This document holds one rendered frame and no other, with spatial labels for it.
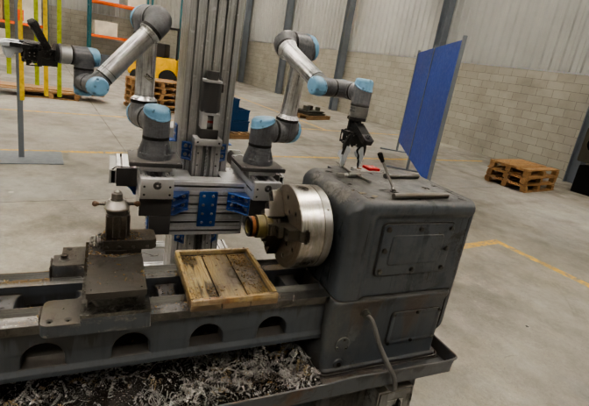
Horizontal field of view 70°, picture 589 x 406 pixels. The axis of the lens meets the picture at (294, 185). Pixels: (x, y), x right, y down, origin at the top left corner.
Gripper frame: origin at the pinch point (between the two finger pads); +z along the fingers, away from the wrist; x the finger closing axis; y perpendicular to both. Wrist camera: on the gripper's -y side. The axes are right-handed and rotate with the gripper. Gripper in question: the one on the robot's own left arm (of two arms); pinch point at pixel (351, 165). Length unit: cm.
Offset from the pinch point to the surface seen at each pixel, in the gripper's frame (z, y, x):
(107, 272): 33, -20, 93
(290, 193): 8.3, -13.1, 31.9
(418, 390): 130, -3, -73
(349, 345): 64, -32, 6
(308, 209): 10.5, -23.2, 28.8
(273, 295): 40, -30, 40
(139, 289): 33, -31, 84
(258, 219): 18.1, -14.2, 43.5
